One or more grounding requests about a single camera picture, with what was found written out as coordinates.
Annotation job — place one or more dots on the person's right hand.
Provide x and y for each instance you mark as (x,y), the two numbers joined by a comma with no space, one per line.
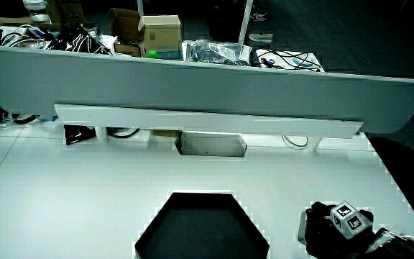
(322,230)

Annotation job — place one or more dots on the white desk shelf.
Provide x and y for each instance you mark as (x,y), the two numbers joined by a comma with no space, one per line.
(207,120)

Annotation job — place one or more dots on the grey desk divider panel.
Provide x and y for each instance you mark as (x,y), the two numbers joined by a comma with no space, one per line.
(192,86)

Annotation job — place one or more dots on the white desk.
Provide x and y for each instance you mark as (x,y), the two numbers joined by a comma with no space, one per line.
(85,198)

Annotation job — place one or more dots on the black hexagonal tray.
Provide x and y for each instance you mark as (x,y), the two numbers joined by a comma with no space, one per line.
(201,230)

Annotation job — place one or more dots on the white board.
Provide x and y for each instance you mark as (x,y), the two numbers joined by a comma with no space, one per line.
(315,59)

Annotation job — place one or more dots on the white shoe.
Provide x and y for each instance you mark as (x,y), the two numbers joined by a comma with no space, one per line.
(259,15)
(261,37)

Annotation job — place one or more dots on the clear plastic bag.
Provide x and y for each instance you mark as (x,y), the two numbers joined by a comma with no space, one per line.
(217,52)

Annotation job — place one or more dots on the white pole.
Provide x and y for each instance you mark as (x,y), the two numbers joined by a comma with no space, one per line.
(245,21)

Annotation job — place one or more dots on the green ball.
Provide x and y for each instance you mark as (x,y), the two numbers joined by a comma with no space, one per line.
(153,54)

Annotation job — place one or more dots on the light cardboard box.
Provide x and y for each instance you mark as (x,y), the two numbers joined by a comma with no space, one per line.
(161,36)

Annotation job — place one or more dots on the small brown cardboard box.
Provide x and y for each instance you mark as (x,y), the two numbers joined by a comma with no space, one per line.
(126,48)

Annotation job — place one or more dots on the open brown cardboard box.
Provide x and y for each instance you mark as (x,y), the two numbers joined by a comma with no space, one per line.
(125,23)

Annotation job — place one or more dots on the shiny black plastic bag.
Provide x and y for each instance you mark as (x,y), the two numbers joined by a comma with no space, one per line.
(77,39)

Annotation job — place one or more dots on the clear plastic bottle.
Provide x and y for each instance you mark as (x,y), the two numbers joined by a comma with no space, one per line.
(37,11)

